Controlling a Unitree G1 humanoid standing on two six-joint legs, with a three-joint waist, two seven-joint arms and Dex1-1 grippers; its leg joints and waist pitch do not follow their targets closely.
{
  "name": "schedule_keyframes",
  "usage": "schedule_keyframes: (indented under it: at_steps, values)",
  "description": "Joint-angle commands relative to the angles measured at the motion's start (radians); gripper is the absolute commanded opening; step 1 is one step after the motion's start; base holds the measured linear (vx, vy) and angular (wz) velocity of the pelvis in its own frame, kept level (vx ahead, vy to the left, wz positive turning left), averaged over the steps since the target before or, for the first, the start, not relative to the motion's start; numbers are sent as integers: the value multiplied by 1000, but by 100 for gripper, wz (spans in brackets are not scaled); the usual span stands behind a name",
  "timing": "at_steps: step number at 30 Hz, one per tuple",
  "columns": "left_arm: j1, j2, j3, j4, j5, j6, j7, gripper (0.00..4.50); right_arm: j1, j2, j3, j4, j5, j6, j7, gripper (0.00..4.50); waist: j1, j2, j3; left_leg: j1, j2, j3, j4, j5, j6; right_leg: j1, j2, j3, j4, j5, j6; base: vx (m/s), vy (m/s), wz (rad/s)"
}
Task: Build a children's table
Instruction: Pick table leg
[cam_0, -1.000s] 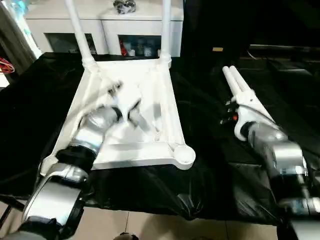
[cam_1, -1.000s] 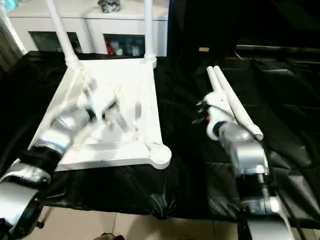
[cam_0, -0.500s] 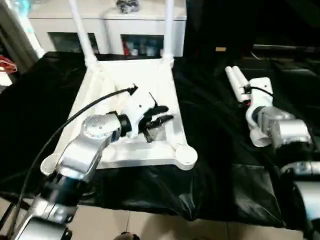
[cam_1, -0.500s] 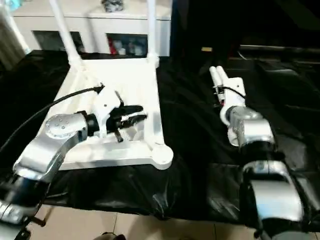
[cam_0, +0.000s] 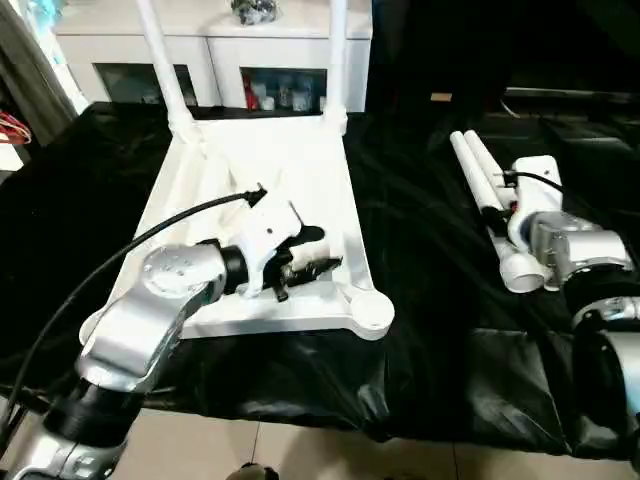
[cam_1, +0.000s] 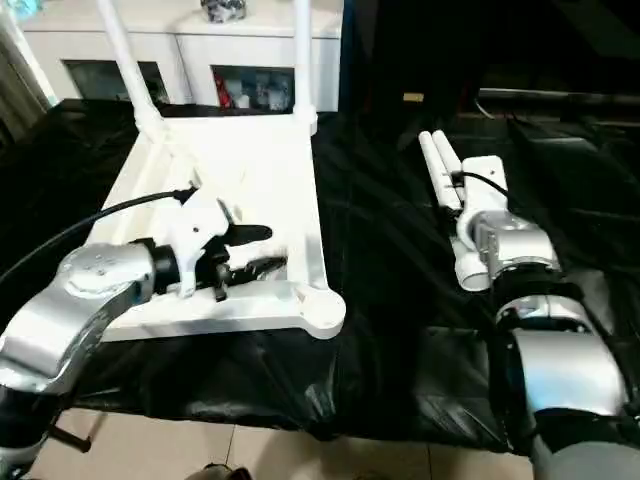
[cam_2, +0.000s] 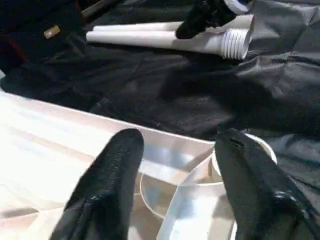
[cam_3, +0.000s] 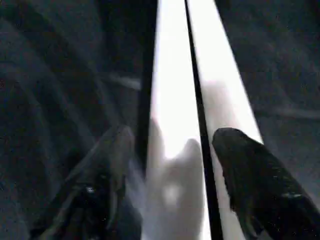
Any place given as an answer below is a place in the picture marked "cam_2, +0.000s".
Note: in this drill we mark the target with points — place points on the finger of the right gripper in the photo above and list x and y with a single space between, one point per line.
221 12
193 23

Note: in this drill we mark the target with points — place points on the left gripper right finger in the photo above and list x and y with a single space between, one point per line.
257 190

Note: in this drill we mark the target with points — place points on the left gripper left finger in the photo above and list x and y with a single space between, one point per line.
105 187

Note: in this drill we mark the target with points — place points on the white plastic table leg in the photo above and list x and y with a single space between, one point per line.
140 26
140 38

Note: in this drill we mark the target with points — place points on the white plastic table top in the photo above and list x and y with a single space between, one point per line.
50 150

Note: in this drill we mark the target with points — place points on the black mat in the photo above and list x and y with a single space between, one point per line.
175 87

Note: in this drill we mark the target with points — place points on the black case with brass label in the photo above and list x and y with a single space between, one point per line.
51 31

